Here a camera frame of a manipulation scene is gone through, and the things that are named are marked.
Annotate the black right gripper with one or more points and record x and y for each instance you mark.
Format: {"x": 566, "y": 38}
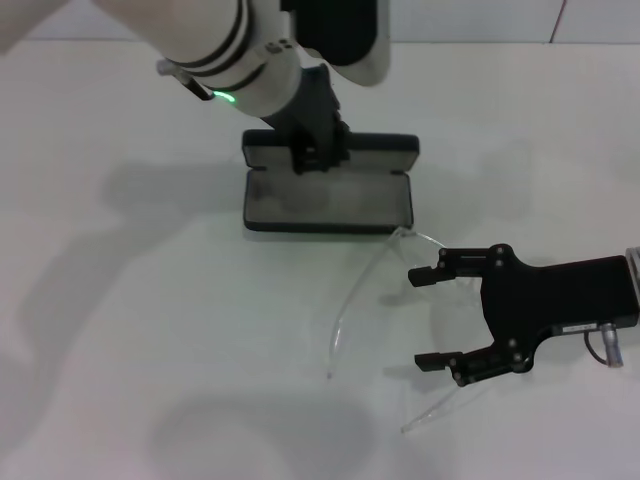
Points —
{"x": 550, "y": 295}

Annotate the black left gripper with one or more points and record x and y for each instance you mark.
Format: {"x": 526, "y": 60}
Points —
{"x": 310, "y": 110}

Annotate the black glasses case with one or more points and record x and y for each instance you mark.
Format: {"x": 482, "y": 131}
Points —
{"x": 325, "y": 200}

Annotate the clear white glasses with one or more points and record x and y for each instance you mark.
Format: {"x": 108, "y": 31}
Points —
{"x": 400, "y": 240}

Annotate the clear left wrist connector plug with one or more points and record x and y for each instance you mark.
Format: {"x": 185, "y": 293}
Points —
{"x": 164, "y": 67}

